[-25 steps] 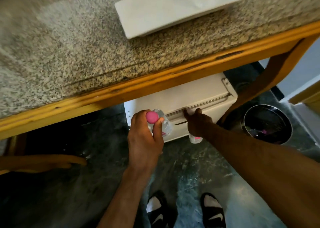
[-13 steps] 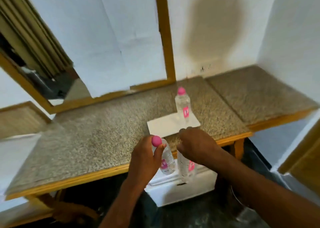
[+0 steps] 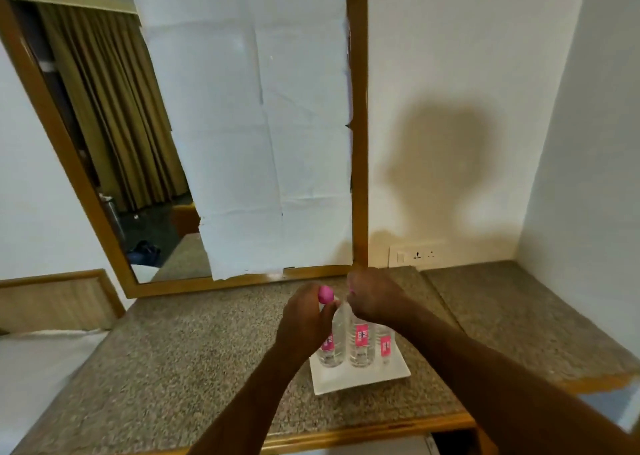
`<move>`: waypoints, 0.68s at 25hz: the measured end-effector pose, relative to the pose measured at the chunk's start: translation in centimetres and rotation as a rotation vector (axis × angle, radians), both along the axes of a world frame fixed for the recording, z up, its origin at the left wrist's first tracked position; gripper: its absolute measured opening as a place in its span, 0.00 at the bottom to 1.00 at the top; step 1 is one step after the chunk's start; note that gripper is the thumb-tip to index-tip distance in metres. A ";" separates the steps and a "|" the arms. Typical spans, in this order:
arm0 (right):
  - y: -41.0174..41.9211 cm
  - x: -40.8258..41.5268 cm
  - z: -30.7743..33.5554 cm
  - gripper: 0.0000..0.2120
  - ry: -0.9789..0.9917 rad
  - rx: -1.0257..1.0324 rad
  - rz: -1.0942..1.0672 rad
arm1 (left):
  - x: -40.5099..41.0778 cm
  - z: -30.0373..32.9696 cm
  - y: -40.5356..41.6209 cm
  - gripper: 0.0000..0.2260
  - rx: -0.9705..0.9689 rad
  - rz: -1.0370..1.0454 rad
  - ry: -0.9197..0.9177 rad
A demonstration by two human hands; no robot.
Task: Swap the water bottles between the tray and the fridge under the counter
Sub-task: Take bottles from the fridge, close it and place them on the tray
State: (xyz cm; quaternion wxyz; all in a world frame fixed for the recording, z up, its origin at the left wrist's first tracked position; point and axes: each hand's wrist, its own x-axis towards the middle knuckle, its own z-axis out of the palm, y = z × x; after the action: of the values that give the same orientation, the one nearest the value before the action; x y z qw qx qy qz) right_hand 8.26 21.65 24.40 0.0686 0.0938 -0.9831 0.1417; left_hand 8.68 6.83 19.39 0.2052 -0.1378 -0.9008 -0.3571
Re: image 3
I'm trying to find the person's left hand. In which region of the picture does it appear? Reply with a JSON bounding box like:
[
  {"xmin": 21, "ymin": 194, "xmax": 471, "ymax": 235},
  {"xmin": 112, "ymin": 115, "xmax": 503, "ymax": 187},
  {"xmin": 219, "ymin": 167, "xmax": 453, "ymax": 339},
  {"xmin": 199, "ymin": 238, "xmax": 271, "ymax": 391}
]
[{"xmin": 273, "ymin": 282, "xmax": 341, "ymax": 366}]

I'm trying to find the person's right hand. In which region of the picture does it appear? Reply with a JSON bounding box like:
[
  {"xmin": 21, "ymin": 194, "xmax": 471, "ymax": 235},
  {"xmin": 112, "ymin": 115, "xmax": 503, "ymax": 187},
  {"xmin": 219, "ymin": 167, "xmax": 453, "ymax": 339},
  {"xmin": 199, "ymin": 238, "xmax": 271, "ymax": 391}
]
[{"xmin": 345, "ymin": 268, "xmax": 416, "ymax": 326}]

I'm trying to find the clear bottle pink label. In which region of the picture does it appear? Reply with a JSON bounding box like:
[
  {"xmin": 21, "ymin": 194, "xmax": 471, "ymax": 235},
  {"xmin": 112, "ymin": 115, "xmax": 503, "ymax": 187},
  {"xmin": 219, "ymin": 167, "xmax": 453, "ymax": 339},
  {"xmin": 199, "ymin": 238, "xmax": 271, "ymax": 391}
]
[
  {"xmin": 315, "ymin": 284, "xmax": 349, "ymax": 369},
  {"xmin": 375, "ymin": 323, "xmax": 397, "ymax": 366},
  {"xmin": 347, "ymin": 309, "xmax": 377, "ymax": 369}
]

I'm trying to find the white rectangular tray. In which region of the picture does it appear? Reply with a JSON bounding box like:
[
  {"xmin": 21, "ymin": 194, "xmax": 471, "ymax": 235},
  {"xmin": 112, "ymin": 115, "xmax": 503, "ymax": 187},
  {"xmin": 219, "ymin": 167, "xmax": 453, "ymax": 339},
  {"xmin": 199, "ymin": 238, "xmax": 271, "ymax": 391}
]
[{"xmin": 308, "ymin": 349, "xmax": 412, "ymax": 396}]

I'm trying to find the person's right forearm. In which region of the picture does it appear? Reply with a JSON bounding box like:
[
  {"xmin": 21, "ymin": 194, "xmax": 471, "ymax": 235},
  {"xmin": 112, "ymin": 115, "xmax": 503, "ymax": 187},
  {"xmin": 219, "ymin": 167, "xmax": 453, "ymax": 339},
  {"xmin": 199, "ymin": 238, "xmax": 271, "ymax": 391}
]
[{"xmin": 395, "ymin": 299, "xmax": 640, "ymax": 455}]

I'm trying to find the person's left forearm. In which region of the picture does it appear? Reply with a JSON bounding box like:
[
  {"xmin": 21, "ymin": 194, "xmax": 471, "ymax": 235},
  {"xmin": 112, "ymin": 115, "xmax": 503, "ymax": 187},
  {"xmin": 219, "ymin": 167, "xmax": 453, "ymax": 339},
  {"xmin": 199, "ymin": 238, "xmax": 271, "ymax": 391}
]
[{"xmin": 187, "ymin": 344, "xmax": 301, "ymax": 455}]

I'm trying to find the white mini fridge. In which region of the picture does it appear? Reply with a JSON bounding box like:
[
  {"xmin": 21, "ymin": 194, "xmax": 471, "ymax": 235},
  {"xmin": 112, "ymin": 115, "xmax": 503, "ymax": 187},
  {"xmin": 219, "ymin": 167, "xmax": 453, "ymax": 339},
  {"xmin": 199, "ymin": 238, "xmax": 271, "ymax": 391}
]
[{"xmin": 279, "ymin": 433, "xmax": 441, "ymax": 455}]

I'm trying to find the white paper sheet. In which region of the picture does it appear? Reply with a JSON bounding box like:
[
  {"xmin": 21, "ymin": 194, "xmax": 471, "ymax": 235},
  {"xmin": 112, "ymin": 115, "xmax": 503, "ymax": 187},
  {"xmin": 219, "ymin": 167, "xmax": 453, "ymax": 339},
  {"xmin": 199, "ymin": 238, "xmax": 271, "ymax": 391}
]
[{"xmin": 123, "ymin": 0, "xmax": 355, "ymax": 282}]

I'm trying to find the wooden headboard panel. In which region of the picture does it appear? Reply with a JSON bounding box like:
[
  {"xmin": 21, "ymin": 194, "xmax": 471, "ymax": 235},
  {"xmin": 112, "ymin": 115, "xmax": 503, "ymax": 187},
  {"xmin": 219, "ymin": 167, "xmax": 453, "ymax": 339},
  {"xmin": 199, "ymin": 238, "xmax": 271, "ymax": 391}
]
[{"xmin": 0, "ymin": 268, "xmax": 126, "ymax": 334}]

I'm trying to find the white bed sheet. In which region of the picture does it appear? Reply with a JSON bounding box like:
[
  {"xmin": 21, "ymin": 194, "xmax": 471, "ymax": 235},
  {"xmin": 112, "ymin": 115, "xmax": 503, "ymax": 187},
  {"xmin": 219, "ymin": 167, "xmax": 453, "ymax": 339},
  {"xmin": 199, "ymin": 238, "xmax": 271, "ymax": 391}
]
[{"xmin": 0, "ymin": 329, "xmax": 110, "ymax": 455}]

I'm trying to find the white wall socket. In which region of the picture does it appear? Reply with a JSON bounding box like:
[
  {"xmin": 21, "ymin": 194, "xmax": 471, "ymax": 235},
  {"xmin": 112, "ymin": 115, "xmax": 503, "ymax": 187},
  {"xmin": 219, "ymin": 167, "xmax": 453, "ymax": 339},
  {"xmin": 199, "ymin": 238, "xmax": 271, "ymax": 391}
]
[{"xmin": 387, "ymin": 242, "xmax": 446, "ymax": 270}]

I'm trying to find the wooden framed wall mirror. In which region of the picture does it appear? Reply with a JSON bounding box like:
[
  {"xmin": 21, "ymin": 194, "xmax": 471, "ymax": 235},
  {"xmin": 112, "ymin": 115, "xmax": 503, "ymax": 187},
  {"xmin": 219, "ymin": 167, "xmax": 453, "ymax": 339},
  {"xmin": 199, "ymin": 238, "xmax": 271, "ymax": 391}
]
[{"xmin": 0, "ymin": 0, "xmax": 370, "ymax": 300}]

